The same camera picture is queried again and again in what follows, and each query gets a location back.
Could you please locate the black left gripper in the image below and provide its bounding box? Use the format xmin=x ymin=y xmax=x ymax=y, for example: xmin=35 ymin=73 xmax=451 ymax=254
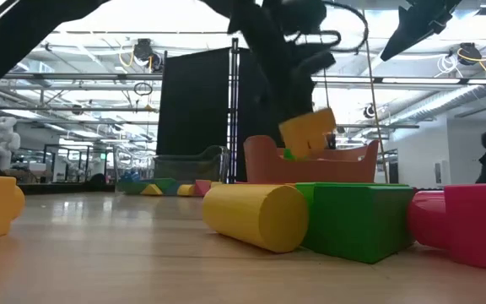
xmin=228 ymin=0 xmax=338 ymax=140

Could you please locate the black partition screen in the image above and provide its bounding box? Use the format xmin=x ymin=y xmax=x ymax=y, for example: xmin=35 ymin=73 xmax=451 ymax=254
xmin=156 ymin=38 xmax=284 ymax=183

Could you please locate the small green block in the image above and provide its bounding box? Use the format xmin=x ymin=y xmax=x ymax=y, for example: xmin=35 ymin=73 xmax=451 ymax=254
xmin=152 ymin=177 xmax=179 ymax=191
xmin=122 ymin=182 xmax=149 ymax=196

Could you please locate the red stud block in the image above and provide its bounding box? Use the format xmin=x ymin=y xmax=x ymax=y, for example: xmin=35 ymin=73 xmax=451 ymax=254
xmin=407 ymin=182 xmax=486 ymax=274

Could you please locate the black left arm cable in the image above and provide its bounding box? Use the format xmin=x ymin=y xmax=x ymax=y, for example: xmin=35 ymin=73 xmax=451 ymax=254
xmin=297 ymin=0 xmax=370 ymax=55

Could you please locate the orange plastic bin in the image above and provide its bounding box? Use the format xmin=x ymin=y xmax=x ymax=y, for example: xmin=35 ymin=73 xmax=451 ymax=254
xmin=243 ymin=134 xmax=380 ymax=185

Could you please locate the green wedge block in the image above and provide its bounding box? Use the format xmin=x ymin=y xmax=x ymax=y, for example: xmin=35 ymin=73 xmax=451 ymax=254
xmin=312 ymin=185 xmax=416 ymax=265

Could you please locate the yellow triangle block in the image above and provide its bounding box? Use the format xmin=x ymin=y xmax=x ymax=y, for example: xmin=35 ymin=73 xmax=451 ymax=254
xmin=140 ymin=183 xmax=165 ymax=197

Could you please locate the clear plastic bin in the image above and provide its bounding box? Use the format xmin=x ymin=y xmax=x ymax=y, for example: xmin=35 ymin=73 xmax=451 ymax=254
xmin=114 ymin=145 xmax=230 ymax=196

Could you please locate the small red block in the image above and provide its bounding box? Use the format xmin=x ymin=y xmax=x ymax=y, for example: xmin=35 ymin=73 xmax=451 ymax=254
xmin=194 ymin=179 xmax=213 ymax=198

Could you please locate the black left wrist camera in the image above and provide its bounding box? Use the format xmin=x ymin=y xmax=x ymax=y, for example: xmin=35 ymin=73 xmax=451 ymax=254
xmin=280 ymin=0 xmax=328 ymax=37

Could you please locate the yellow hollow block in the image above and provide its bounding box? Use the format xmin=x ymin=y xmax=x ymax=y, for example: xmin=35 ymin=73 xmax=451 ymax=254
xmin=278 ymin=107 xmax=338 ymax=160

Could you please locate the yellow cylinder block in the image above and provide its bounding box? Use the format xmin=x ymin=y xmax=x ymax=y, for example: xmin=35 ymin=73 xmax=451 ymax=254
xmin=202 ymin=183 xmax=310 ymax=254

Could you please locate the grey horizontal beam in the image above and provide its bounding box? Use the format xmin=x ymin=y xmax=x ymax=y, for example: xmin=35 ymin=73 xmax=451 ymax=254
xmin=2 ymin=71 xmax=486 ymax=85

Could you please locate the black hanging cable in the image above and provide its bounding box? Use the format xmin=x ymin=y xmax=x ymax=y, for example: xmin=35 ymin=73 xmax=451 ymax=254
xmin=321 ymin=79 xmax=332 ymax=110

